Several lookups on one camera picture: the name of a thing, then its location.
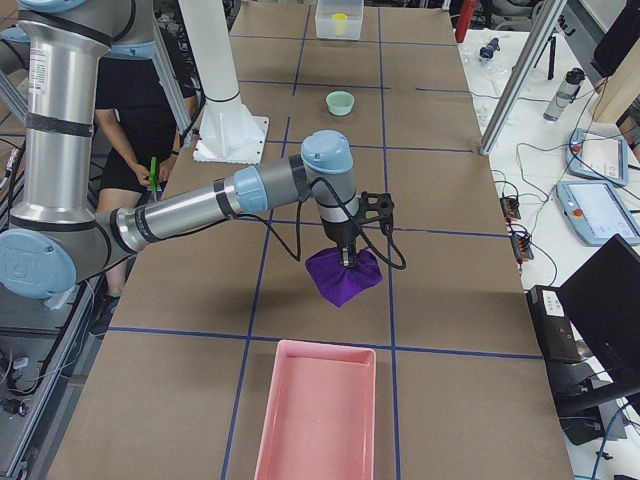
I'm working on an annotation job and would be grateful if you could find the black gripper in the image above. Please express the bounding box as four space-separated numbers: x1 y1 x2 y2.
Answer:
321 218 360 267

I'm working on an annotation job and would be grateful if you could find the purple microfiber cloth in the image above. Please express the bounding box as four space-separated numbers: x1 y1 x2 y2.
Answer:
305 247 382 308

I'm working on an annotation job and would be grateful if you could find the mint green bowl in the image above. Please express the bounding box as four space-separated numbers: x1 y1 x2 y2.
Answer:
325 91 355 116

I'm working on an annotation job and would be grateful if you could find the yellow plastic cup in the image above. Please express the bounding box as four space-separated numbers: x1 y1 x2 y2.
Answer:
331 12 349 37

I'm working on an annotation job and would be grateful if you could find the black equipment box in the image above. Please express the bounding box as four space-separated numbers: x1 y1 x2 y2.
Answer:
526 285 581 364

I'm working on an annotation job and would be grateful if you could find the pink plastic tray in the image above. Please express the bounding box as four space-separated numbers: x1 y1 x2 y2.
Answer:
254 340 377 480

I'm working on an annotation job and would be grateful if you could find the green handheld tool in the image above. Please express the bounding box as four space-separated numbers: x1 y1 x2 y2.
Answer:
148 156 161 194

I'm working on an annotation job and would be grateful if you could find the translucent white plastic bin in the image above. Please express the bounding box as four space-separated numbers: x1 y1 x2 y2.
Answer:
315 0 364 41

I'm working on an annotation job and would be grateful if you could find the person in black clothes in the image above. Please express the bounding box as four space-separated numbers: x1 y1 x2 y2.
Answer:
88 29 199 336

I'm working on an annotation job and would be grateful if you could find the folded blue umbrella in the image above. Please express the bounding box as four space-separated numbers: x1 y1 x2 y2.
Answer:
479 37 500 61

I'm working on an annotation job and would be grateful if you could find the near blue teach pendant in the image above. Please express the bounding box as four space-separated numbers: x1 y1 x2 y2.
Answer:
555 180 639 246

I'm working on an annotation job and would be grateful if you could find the blue teach pendant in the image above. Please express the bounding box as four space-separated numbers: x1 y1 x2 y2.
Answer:
566 128 629 187
555 180 639 246

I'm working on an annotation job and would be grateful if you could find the black monitor with stand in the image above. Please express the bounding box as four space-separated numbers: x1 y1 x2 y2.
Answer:
546 234 639 445

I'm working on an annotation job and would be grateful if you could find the far blue teach pendant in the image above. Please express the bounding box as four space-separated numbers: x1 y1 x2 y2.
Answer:
566 128 629 187

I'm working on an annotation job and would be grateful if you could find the red fire extinguisher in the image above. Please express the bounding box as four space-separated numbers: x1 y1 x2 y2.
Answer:
455 0 477 43

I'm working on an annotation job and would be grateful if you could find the clear water bottle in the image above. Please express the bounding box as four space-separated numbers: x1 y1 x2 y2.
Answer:
543 67 585 122

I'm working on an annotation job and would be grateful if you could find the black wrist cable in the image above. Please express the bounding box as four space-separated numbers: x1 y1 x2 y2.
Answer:
234 178 407 271

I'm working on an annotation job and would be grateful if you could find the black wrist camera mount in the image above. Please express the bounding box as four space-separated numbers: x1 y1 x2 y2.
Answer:
355 192 394 236

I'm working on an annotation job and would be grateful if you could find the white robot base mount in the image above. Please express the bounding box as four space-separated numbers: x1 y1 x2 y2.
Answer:
179 0 269 164

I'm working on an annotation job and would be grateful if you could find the grey aluminium post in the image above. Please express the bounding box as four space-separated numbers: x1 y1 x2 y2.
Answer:
479 0 567 156

